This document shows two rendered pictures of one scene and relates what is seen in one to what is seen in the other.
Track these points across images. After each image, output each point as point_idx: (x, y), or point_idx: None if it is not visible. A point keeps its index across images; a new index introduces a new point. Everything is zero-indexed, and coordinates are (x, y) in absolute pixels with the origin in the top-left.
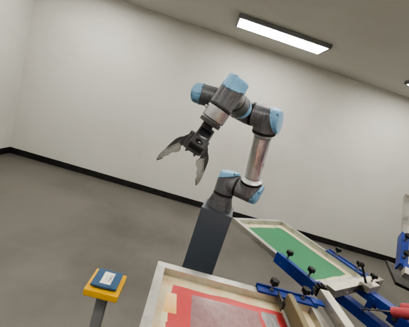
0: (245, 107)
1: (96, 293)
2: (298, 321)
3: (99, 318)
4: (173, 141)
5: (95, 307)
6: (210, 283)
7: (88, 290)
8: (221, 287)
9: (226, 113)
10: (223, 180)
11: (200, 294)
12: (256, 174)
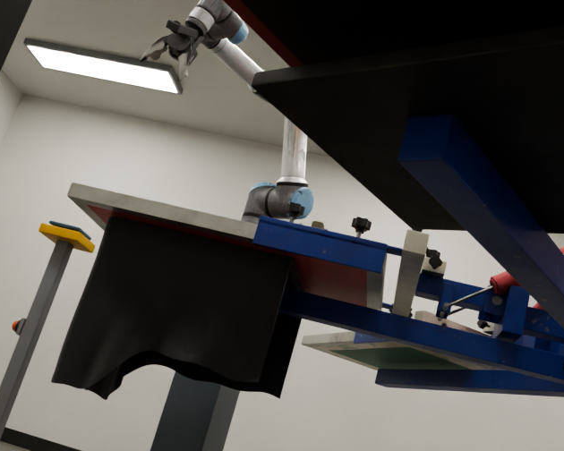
0: (234, 20)
1: (55, 227)
2: None
3: (52, 280)
4: (158, 40)
5: (48, 264)
6: None
7: (47, 224)
8: None
9: (208, 12)
10: (253, 192)
11: None
12: (294, 165)
